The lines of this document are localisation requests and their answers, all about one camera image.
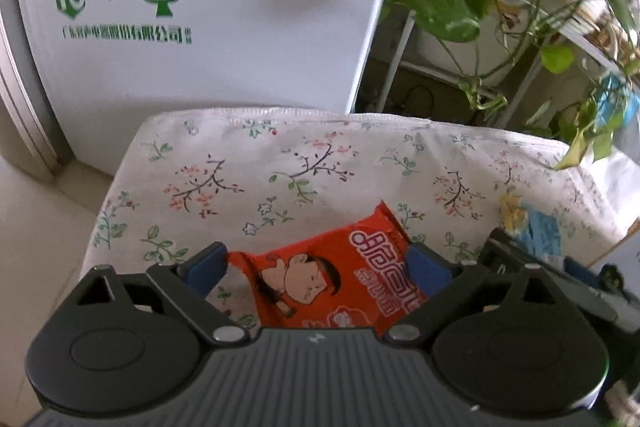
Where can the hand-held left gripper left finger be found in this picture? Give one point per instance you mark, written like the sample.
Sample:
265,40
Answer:
205,274

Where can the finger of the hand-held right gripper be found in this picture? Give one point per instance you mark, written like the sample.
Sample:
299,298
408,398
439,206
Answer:
577,269
505,247

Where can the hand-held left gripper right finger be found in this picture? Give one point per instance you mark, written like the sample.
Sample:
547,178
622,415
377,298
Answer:
425,272

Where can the blue snack packet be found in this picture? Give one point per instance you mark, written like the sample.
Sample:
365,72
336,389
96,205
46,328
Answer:
542,232

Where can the cardboard box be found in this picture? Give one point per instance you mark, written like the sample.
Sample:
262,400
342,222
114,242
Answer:
622,252

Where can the orange snack packet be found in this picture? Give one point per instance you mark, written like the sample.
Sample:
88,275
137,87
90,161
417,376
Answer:
325,277

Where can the floral tablecloth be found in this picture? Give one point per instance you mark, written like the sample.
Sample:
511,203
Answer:
300,167

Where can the blue plastic bottle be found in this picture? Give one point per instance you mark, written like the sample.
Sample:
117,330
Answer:
612,99

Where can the white metal plant rack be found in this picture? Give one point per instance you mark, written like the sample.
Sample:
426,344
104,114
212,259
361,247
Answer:
400,52

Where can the white appliance with green print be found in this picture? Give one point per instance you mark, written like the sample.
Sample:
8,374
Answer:
250,32

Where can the silver refrigerator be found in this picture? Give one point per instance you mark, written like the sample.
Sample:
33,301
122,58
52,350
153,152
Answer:
20,107

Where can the large pothos plant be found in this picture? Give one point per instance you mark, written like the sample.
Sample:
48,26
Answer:
440,2

